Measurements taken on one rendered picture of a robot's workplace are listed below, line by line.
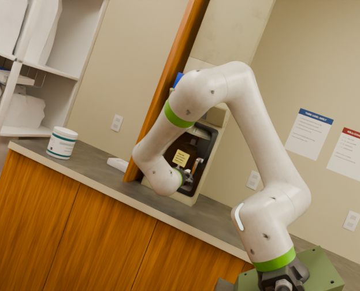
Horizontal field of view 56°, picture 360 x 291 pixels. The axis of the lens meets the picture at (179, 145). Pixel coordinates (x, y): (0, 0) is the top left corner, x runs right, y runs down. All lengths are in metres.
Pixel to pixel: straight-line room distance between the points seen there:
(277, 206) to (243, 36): 1.13
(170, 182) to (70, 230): 0.80
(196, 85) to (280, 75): 1.39
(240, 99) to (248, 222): 0.37
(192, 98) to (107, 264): 1.13
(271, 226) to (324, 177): 1.36
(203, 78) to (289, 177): 0.39
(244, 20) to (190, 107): 1.04
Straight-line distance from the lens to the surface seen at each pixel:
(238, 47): 1.89
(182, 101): 0.96
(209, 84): 0.95
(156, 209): 1.64
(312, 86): 2.29
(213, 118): 1.79
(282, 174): 1.06
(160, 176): 1.26
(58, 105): 2.72
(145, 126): 1.84
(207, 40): 1.92
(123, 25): 2.59
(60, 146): 1.91
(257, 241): 0.96
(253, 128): 1.05
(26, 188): 2.01
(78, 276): 1.95
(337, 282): 0.97
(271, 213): 0.96
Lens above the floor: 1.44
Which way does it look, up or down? 6 degrees down
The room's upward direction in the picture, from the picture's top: 21 degrees clockwise
